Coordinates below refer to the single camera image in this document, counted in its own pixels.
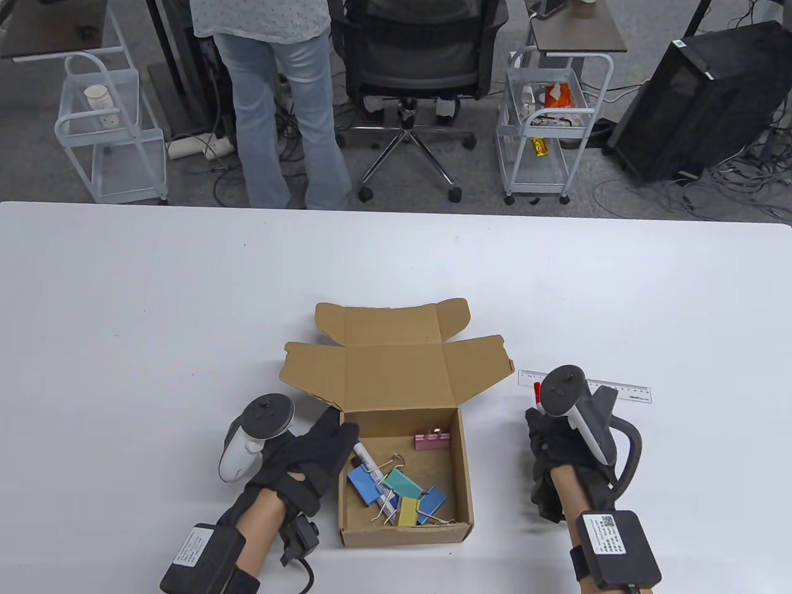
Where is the person's right hand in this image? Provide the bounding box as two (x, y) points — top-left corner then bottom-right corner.
(525, 405), (619, 525)

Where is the person's left hand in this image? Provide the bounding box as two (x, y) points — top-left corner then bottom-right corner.
(244, 407), (359, 520)

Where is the blue marker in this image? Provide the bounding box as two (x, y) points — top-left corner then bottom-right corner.
(353, 439), (397, 527)

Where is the blue binder clip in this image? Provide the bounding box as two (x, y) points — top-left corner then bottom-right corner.
(416, 486), (449, 525)
(346, 465), (383, 507)

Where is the clear plastic ruler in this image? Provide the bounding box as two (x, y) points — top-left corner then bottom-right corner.
(518, 369), (653, 404)

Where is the teal binder clip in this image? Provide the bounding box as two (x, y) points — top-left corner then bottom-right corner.
(379, 467), (424, 499)

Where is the brown cardboard mailer box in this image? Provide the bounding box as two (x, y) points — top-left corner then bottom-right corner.
(278, 298), (516, 548)

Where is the person's right forearm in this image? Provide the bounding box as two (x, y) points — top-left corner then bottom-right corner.
(549, 464), (598, 527)

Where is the person's left forearm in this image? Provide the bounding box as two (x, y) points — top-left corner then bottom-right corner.
(235, 492), (290, 576)

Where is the black wrist sensor box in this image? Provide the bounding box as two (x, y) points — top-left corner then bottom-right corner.
(160, 523), (246, 594)
(575, 510), (663, 588)

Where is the black mesh office chair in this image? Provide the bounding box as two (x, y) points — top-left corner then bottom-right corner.
(334, 0), (509, 204)

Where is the white grey handheld controller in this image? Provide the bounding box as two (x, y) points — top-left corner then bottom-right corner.
(218, 394), (295, 483)
(540, 365), (643, 496)

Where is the white metal cart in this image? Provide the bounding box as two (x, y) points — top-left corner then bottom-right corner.
(495, 46), (614, 206)
(54, 53), (169, 205)

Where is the white power strip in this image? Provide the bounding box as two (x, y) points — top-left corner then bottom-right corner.
(168, 134), (235, 160)

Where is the black computer tower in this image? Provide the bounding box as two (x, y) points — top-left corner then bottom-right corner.
(606, 20), (792, 184)

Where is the brown side table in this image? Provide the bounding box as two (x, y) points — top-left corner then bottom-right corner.
(529, 0), (627, 56)

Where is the black desk leg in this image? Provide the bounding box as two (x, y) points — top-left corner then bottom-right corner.
(147, 0), (214, 134)

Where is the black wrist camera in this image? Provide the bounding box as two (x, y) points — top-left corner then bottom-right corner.
(280, 517), (321, 567)

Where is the white red cable bundle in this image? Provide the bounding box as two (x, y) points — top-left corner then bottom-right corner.
(526, 110), (579, 131)

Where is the brown desk with white frame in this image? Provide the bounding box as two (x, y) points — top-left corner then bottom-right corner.
(0, 0), (134, 62)

